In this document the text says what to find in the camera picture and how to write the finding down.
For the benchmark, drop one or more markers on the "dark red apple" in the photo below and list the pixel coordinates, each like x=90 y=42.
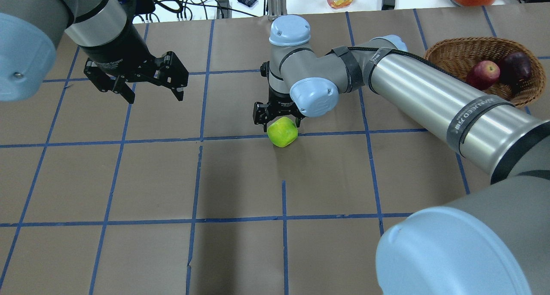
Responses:
x=514 y=68

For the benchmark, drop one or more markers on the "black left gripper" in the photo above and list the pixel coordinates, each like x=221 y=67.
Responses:
x=117 y=47

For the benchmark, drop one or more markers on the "green apple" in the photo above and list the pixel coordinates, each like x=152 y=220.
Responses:
x=282 y=132

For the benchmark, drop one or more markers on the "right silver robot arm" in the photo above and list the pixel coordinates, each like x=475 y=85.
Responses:
x=492 y=242

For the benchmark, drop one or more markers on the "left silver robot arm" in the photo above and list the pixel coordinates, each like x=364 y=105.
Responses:
x=31 y=30

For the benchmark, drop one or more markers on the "red yellow apple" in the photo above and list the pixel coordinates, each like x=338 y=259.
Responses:
x=483 y=75

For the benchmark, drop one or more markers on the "aluminium frame post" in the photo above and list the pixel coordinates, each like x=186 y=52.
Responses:
x=276 y=9

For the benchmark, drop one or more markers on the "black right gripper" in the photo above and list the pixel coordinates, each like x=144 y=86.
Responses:
x=279 y=102

